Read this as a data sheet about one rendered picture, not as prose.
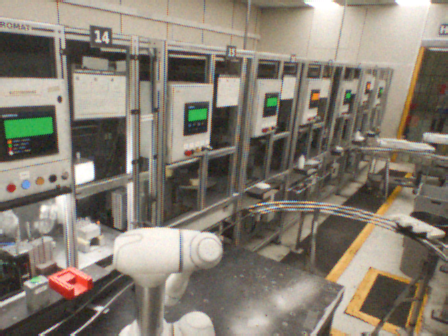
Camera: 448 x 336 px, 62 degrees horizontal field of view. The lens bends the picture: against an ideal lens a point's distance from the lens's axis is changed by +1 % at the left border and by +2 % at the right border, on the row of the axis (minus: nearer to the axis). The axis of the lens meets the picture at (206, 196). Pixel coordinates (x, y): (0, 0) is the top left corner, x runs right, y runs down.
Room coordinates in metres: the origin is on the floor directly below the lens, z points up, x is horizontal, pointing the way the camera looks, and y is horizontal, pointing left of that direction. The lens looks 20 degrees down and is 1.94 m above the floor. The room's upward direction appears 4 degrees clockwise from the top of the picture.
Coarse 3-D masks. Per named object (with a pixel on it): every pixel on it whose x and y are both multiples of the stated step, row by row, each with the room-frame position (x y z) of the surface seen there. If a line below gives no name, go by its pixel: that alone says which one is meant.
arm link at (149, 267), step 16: (128, 240) 0.94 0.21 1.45; (144, 240) 0.93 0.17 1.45; (160, 240) 0.94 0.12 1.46; (176, 240) 0.95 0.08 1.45; (128, 256) 0.91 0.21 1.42; (144, 256) 0.91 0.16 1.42; (160, 256) 0.91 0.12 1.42; (176, 256) 0.92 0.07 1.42; (128, 272) 0.91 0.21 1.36; (144, 272) 0.91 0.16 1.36; (160, 272) 0.92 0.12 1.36; (176, 272) 0.94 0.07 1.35; (144, 288) 0.98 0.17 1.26; (160, 288) 1.00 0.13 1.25; (144, 304) 1.02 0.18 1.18; (160, 304) 1.04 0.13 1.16; (144, 320) 1.06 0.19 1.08; (160, 320) 1.09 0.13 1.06
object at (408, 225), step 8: (392, 216) 2.75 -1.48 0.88; (400, 216) 2.78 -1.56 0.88; (408, 216) 2.77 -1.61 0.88; (400, 224) 2.67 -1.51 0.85; (408, 224) 2.66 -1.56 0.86; (416, 224) 2.64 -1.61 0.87; (424, 224) 2.64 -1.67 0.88; (408, 232) 2.61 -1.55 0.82; (416, 232) 2.55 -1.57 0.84; (424, 232) 2.57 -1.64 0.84; (432, 232) 2.53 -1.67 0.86; (440, 232) 2.50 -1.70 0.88
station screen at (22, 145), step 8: (24, 112) 1.42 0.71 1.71; (32, 112) 1.45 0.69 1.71; (40, 112) 1.47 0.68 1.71; (48, 112) 1.50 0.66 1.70; (8, 120) 1.37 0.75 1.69; (16, 120) 1.39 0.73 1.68; (24, 136) 1.41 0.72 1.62; (32, 136) 1.44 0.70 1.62; (40, 136) 1.47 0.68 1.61; (48, 136) 1.50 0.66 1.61; (8, 144) 1.36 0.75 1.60; (16, 144) 1.38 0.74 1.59; (24, 144) 1.41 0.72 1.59; (32, 144) 1.44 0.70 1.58; (40, 144) 1.46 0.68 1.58; (48, 144) 1.49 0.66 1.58; (56, 144) 1.52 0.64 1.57; (8, 152) 1.36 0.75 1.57; (16, 152) 1.38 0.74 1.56; (24, 152) 1.41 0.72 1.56; (32, 152) 1.43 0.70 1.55
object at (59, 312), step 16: (0, 16) 2.20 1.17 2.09; (16, 32) 1.46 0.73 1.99; (32, 32) 1.51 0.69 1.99; (48, 32) 1.56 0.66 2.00; (96, 32) 1.75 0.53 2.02; (112, 48) 1.82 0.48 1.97; (160, 48) 2.10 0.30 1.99; (160, 64) 2.11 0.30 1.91; (160, 96) 2.11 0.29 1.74; (160, 112) 2.11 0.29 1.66; (112, 192) 2.11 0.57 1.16; (112, 208) 2.11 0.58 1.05; (112, 224) 2.11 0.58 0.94; (112, 272) 2.01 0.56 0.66; (96, 288) 1.90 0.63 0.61; (112, 288) 2.01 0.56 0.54; (64, 304) 1.72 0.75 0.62; (80, 304) 1.77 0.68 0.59; (32, 320) 1.57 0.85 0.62; (48, 320) 1.64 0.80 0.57
